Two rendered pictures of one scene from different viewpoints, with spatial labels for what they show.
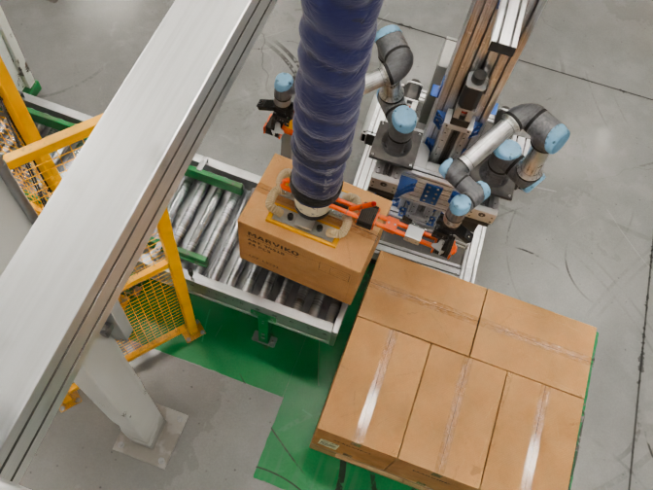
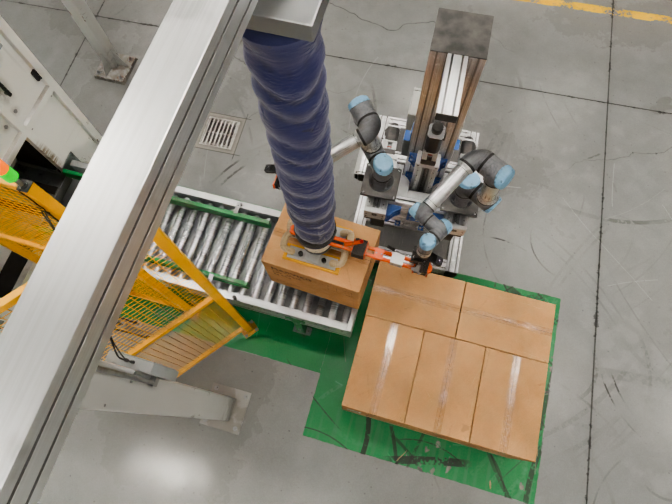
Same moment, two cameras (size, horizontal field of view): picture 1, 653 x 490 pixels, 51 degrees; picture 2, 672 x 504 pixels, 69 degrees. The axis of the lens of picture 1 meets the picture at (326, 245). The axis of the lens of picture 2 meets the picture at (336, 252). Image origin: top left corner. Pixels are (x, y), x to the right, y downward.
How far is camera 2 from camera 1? 0.54 m
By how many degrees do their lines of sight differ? 7
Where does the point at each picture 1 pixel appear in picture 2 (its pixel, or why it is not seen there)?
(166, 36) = (30, 300)
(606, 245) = (563, 227)
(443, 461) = (439, 422)
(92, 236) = not seen: outside the picture
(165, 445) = (237, 417)
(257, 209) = (275, 249)
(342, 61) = (304, 159)
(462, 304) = (446, 297)
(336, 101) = (309, 184)
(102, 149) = not seen: outside the picture
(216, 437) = (273, 407)
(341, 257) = (343, 281)
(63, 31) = not seen: hidden behind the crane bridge
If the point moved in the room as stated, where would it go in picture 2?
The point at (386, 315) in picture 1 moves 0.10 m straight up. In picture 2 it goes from (388, 311) to (389, 308)
